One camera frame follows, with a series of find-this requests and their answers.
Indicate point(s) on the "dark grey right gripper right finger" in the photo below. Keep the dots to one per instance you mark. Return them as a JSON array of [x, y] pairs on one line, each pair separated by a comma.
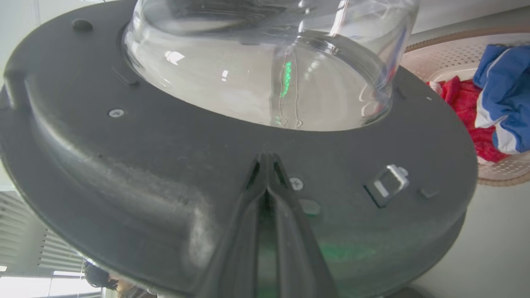
[[296, 248]]

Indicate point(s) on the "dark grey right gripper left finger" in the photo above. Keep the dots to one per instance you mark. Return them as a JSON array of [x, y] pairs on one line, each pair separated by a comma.
[[238, 244]]

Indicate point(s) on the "grey washing machine door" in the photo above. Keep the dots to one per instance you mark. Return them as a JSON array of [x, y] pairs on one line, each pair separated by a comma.
[[165, 165]]

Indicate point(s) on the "person with dark hair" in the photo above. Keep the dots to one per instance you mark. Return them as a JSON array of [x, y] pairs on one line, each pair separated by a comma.
[[99, 278]]

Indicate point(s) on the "white window blinds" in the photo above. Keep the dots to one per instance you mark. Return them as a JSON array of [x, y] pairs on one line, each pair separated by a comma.
[[29, 244]]

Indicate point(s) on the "red garment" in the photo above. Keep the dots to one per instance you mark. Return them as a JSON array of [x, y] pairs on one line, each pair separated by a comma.
[[468, 103]]

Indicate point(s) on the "white perforated laundry basket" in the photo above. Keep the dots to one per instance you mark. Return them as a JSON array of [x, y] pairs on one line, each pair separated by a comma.
[[451, 54]]

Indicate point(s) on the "blue and white garment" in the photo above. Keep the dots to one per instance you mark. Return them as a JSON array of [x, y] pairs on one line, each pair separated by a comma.
[[505, 95]]

